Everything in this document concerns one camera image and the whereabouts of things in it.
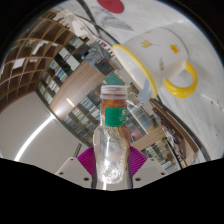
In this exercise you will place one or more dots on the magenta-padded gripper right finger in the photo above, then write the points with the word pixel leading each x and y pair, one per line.
pixel 137 160

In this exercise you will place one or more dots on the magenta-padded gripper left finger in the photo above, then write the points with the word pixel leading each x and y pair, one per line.
pixel 85 160

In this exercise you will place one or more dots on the clear green-labelled drink bottle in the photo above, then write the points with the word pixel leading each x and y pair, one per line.
pixel 111 153

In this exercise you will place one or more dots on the ceiling light strips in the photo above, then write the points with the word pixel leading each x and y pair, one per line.
pixel 31 138

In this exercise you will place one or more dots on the wooden cubby shelf unit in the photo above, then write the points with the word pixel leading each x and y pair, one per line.
pixel 30 63

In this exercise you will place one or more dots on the flat round red coaster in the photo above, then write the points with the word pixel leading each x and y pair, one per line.
pixel 111 5

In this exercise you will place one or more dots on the wall bookshelf full of books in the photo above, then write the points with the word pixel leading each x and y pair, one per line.
pixel 80 83

